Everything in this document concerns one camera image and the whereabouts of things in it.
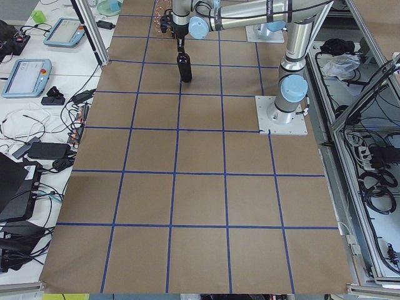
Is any dark wine bottle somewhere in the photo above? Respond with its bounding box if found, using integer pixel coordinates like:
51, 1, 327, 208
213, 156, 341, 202
177, 52, 193, 83

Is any green glass bowl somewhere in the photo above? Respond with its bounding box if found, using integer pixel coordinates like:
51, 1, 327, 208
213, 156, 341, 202
96, 0, 123, 17

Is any blue teach pendant upper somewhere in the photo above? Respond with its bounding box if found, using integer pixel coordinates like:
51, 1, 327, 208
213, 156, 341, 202
43, 18, 85, 48

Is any blue teach pendant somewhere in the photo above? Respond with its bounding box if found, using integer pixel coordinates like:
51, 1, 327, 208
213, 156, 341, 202
1, 59, 52, 98
43, 18, 85, 48

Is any black small device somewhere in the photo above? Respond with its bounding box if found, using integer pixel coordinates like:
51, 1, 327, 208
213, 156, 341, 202
41, 86, 66, 106

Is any green cube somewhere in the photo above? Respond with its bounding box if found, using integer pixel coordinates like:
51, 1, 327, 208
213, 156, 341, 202
31, 10, 46, 24

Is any blue teach pendant lower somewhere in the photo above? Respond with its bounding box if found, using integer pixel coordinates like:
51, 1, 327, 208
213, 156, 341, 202
1, 59, 52, 98

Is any white crumpled cloth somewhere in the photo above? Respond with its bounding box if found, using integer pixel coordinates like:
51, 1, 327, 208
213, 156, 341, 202
322, 54, 360, 80

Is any black power adapter brick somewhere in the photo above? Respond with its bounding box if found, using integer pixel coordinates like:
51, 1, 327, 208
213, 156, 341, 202
27, 142, 70, 160

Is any black laptop computer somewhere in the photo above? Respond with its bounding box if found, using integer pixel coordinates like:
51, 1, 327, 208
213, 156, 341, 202
1, 154, 42, 223

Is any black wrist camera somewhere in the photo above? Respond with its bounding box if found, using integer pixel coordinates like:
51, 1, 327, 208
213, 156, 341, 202
159, 12, 171, 34

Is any copper wire wine basket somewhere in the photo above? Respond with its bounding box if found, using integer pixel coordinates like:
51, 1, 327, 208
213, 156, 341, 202
154, 0, 173, 37

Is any aluminium frame post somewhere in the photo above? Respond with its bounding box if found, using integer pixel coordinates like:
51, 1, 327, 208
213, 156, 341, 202
71, 0, 109, 67

